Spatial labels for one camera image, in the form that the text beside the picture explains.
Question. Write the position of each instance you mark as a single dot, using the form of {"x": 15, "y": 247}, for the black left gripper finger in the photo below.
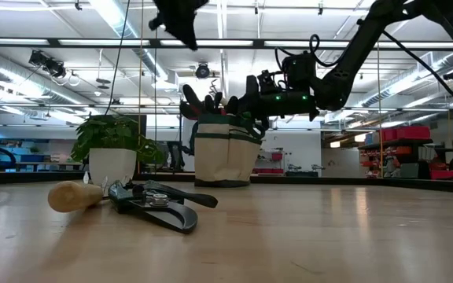
{"x": 189, "y": 37}

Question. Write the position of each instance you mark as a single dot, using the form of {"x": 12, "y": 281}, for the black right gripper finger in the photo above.
{"x": 260, "y": 122}

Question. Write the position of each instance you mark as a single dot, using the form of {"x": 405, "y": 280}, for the beige green-trimmed gardening bag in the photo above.
{"x": 222, "y": 157}

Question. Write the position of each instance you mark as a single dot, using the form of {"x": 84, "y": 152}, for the red and black gardening glove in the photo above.
{"x": 191, "y": 100}

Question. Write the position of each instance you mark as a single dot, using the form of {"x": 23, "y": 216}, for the dark green pruning shears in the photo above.
{"x": 163, "y": 214}

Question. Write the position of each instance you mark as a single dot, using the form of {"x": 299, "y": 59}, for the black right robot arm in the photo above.
{"x": 348, "y": 59}

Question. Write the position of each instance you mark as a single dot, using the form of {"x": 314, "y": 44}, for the black shelf rack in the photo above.
{"x": 395, "y": 143}

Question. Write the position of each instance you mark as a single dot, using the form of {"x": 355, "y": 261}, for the red storage bins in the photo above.
{"x": 407, "y": 133}

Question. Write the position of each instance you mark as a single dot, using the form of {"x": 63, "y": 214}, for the black ceiling spotlight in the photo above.
{"x": 53, "y": 67}

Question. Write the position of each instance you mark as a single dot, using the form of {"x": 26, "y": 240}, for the green plant in white pot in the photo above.
{"x": 112, "y": 163}

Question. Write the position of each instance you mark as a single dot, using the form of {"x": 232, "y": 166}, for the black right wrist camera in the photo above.
{"x": 299, "y": 68}

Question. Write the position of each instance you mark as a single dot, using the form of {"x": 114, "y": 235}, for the black overhead camera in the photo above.
{"x": 202, "y": 71}

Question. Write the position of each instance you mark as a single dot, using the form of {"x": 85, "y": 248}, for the black overhead frame beam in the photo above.
{"x": 260, "y": 43}

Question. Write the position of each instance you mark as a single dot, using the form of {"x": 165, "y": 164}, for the black aluminium table frame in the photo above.
{"x": 328, "y": 181}

